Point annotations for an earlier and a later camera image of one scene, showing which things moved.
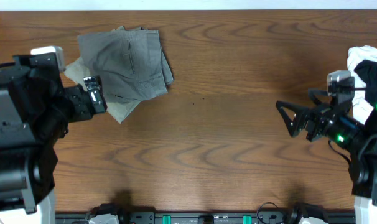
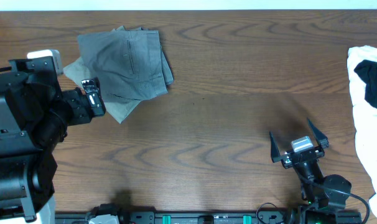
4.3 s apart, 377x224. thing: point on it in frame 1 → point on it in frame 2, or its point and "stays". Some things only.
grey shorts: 131,63 stays
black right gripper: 293,129 → 286,162
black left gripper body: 76,107 stays
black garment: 375,75 stays
